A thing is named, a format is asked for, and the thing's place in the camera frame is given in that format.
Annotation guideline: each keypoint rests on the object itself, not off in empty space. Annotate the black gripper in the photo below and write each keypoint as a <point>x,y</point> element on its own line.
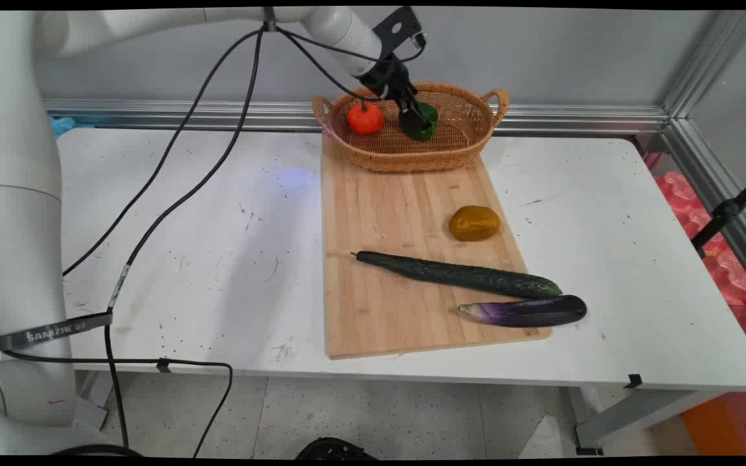
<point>387,76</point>

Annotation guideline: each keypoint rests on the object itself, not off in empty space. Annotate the green toy bell pepper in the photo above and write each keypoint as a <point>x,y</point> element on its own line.
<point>430,129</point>

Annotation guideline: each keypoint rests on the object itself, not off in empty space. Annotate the yellow-brown toy potato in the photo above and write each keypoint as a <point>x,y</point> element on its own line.
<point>474,223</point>

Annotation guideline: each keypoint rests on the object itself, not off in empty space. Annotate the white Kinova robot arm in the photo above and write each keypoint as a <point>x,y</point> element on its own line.
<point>17,194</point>

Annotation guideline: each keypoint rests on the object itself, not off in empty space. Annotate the woven wicker basket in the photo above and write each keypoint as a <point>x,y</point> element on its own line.
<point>412,152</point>

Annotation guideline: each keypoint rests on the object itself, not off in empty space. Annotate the dark green toy cucumber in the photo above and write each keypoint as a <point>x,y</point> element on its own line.
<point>463,276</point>

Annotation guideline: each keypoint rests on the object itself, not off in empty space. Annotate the wooden cutting board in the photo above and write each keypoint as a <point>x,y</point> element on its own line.
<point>386,298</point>

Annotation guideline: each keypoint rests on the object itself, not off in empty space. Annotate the purple toy eggplant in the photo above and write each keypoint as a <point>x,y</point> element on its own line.
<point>528,311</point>

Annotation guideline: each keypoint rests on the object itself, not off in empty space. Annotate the black tripod stand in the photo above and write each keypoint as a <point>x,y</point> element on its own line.
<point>726,210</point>

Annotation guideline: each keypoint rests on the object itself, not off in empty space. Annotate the black table edge clip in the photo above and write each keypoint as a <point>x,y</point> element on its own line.
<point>634,381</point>
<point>164,365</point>

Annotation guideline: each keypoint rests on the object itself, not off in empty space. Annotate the black object on floor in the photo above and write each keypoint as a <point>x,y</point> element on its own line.
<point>334,448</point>

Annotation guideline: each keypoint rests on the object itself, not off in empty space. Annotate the red foam floor mat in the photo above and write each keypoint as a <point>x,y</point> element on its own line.
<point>729,272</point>

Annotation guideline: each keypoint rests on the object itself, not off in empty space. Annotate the blue plastic bag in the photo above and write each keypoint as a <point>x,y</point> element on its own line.
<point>65,124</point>

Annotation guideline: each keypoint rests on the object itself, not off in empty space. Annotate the grey table leg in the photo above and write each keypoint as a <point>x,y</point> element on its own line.
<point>632,414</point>

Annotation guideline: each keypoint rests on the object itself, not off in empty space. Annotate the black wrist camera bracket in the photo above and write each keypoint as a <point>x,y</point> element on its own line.
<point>399,26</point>

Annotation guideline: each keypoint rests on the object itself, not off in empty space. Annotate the horizontal aluminium frame rail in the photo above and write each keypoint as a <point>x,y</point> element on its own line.
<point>574,118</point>

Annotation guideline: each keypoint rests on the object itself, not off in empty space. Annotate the slanted aluminium frame rail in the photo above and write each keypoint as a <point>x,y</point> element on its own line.
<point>710,155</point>

